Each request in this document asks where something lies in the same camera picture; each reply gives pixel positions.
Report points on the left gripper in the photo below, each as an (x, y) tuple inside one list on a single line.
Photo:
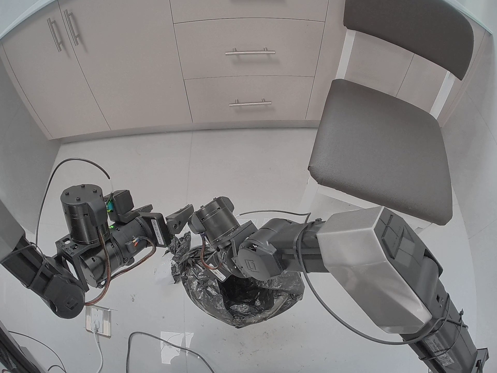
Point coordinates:
[(136, 235)]

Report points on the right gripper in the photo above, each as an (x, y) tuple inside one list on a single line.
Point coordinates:
[(219, 264)]

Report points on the black plastic bag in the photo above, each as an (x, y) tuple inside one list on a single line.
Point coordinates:
[(202, 286)]

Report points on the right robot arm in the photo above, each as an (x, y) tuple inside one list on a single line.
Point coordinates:
[(369, 255)]

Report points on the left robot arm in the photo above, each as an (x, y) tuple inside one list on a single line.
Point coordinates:
[(83, 212)]

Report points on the beige cabinet with drawers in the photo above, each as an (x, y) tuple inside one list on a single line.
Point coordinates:
[(248, 91)]

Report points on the grey and white chair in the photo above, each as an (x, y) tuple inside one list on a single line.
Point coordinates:
[(380, 142)]

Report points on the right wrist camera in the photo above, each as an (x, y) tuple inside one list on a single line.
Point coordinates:
[(196, 223)]

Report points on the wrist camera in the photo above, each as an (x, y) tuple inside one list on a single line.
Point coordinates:
[(122, 202), (196, 223)]

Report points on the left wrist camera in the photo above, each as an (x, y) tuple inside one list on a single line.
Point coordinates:
[(122, 202)]

